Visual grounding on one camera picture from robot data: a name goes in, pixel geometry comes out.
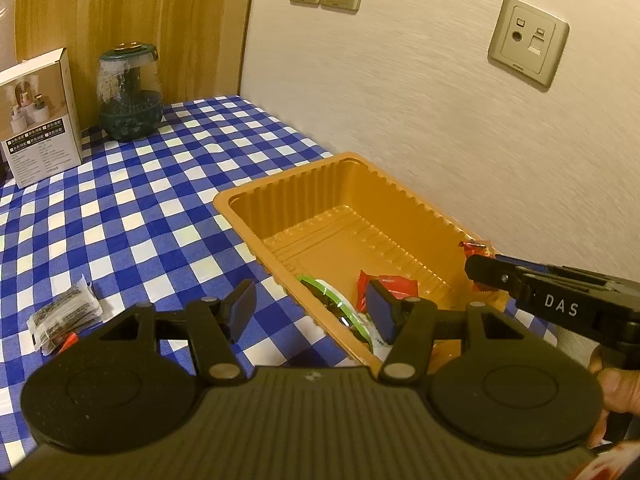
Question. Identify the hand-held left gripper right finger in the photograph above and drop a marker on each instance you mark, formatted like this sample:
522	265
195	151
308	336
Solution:
382	312

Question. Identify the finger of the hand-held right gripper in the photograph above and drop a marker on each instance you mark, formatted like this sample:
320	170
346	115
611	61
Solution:
492	274

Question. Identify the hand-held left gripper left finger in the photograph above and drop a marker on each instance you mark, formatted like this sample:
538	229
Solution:
242	307

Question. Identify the plain red snack packet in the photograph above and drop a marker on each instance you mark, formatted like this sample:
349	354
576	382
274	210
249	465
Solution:
395	287

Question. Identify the dark red candy packet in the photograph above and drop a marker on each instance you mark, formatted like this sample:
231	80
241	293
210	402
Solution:
475	249

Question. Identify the yellow green snack packet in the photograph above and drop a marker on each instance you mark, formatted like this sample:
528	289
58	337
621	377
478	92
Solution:
325	292

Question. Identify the orange plastic tray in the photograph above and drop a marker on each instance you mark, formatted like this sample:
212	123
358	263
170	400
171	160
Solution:
325	220

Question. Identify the person's right hand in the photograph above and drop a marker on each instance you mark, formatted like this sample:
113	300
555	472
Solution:
622	390

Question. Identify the blue white checkered tablecloth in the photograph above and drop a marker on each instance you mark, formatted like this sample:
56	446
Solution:
150	200

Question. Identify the red white garment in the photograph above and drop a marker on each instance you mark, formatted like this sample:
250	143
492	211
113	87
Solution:
610	467

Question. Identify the red snack packet with picture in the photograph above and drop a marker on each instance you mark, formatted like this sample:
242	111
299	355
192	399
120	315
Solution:
69	341

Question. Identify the grey striped snack packet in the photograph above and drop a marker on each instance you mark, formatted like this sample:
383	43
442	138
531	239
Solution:
65	312

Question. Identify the glass jar with green lid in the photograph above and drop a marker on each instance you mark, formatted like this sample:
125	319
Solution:
130	115

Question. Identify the beige data socket plate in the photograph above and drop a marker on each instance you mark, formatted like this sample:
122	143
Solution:
527	42

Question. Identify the white printed box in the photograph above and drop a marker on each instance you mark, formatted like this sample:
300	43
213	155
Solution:
40	130

